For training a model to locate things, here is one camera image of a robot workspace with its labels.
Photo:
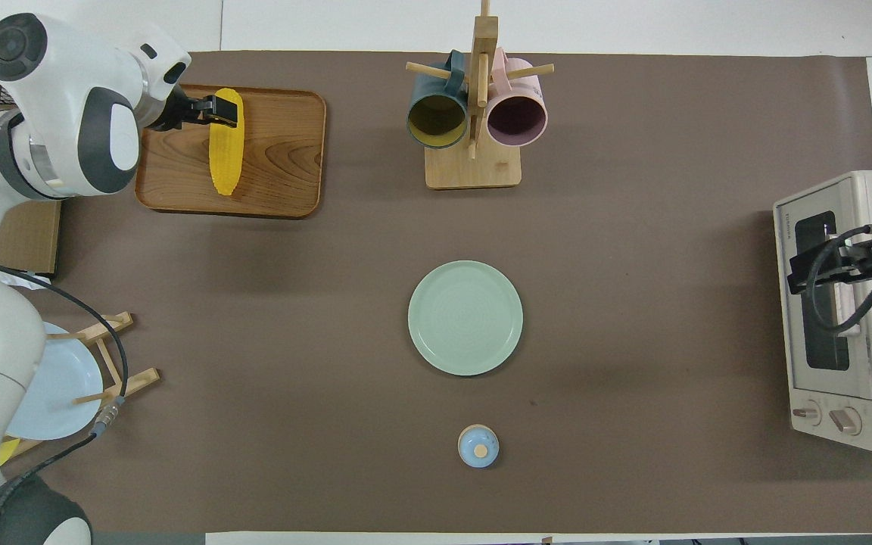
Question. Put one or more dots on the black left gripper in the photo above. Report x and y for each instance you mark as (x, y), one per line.
(175, 112)

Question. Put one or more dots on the yellow corn cob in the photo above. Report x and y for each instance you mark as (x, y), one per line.
(225, 159)

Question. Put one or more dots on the glass oven door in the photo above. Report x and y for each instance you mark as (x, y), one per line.
(864, 375)

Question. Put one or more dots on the pale green plate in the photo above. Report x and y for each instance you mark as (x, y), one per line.
(466, 318)

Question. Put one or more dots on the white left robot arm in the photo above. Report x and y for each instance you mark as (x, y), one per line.
(65, 76)

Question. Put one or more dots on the silver oven knob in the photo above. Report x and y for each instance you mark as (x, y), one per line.
(807, 413)
(846, 421)

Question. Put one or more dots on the brown wooden tray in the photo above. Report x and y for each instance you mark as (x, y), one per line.
(284, 159)

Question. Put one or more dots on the dark teal mug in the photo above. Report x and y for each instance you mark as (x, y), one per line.
(436, 119)

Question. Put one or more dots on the brown table mat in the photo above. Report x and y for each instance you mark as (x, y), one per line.
(330, 303)

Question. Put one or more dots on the wooden step shelf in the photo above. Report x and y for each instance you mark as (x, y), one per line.
(27, 242)

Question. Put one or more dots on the wooden mug tree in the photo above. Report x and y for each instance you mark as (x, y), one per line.
(474, 170)

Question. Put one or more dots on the wooden plate rack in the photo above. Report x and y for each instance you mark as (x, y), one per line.
(132, 382)

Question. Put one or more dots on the pink mug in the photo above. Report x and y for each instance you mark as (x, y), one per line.
(516, 121)

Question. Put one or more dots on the light blue plate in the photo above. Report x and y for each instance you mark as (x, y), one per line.
(65, 378)

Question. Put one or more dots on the blue call bell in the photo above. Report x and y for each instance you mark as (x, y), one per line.
(478, 448)

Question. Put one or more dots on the yellow plate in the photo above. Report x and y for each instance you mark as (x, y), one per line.
(8, 453)

